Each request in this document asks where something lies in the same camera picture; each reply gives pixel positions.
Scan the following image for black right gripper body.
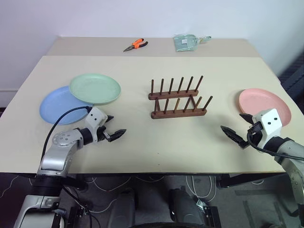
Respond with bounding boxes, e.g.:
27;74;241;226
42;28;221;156
246;121;264;143

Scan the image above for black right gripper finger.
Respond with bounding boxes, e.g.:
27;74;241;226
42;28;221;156
220;125;249;150
239;113;255;125

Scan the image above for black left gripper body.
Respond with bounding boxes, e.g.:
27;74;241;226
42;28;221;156
96;118;111;143

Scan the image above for wooden dish rack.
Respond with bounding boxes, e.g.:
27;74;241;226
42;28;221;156
148;75;214;120

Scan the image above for red plastic plate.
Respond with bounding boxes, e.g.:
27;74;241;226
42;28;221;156
237;88;292;127

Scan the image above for green plastic plate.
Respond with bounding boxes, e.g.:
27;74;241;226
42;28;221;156
69;73;122;106

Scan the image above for blue plastic plate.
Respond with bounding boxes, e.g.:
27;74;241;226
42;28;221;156
39;85;94;126

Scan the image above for dark ribbed object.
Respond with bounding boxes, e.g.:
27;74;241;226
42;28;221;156
278;50;304;95

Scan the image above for dark rounded shape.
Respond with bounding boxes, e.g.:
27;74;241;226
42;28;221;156
167;187;205;226

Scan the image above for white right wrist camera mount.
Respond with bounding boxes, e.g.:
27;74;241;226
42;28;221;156
252;108;285;150

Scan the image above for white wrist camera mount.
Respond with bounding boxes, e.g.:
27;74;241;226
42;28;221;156
84;106;107;145
252;108;285;150

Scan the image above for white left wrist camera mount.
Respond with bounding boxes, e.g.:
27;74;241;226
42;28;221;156
84;106;107;145

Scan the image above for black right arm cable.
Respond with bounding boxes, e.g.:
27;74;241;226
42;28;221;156
246;127;304;161

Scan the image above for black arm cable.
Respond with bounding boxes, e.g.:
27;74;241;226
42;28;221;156
246;127;304;161
40;106;94;165

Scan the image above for black table frame bar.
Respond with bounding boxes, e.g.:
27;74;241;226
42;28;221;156
218;172;289;189

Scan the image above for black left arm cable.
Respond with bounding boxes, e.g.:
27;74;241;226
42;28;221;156
40;106;94;165

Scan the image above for white floor cable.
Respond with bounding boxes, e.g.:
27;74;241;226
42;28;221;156
185;175;216;198
84;175;133;193

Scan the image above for orange handled pliers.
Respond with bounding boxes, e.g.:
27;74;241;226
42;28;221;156
123;38;149;53

